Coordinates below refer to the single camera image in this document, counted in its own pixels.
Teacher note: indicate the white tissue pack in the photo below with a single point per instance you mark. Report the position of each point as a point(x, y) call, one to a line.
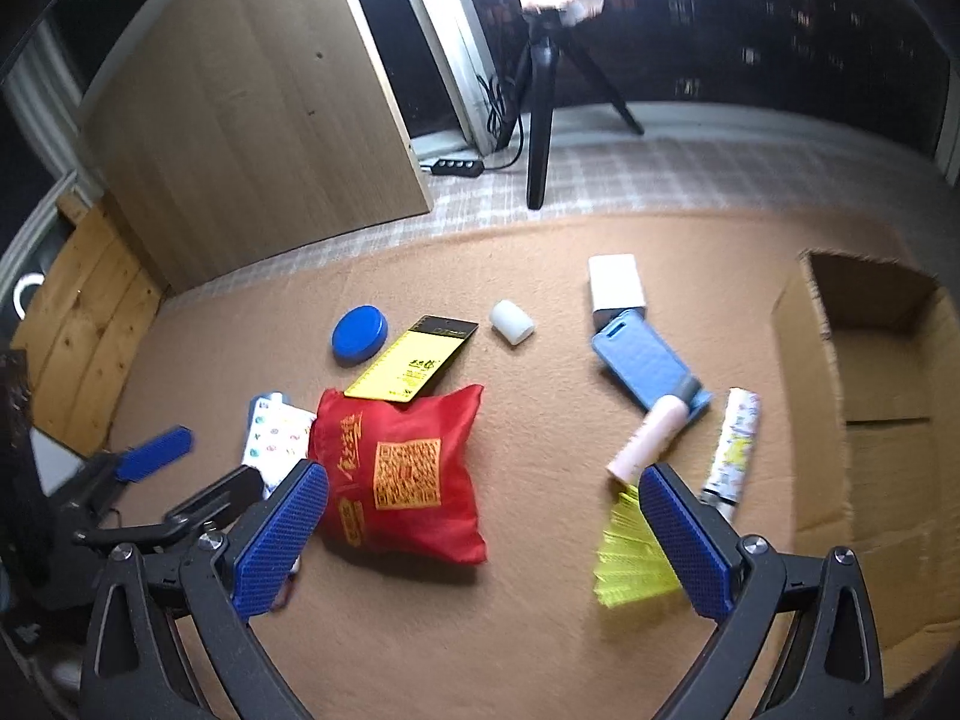
point(277, 438)

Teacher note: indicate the black tripod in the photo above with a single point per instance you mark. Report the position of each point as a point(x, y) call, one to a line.
point(524, 103)

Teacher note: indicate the yellow black flat package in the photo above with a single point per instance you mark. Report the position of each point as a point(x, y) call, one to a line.
point(404, 370)

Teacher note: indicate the white square box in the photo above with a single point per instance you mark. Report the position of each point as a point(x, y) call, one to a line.
point(615, 286)

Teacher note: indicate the red drawstring bag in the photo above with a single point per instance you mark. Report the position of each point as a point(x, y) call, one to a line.
point(398, 479)

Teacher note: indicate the cardboard box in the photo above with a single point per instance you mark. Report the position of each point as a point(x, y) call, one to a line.
point(869, 359)

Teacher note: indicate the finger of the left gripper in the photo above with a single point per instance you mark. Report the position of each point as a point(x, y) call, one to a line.
point(141, 462)
point(221, 503)

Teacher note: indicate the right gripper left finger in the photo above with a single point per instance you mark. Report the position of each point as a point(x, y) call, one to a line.
point(269, 538)

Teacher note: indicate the blue round lid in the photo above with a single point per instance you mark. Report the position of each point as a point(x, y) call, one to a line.
point(359, 335)

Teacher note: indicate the pine plank panel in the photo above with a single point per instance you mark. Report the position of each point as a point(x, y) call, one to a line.
point(82, 332)

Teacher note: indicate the white printed tube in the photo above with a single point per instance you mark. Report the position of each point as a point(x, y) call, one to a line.
point(728, 471)

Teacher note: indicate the pink bottle grey cap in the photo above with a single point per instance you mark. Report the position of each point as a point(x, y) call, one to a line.
point(664, 420)

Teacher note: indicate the white small cylinder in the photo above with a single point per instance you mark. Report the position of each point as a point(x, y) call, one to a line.
point(513, 323)

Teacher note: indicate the light wooden board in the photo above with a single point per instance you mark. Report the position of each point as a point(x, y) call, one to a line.
point(230, 131)

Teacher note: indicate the black power strip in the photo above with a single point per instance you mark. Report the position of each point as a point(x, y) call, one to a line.
point(471, 169)

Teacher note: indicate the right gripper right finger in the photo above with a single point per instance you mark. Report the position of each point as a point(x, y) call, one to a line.
point(698, 543)

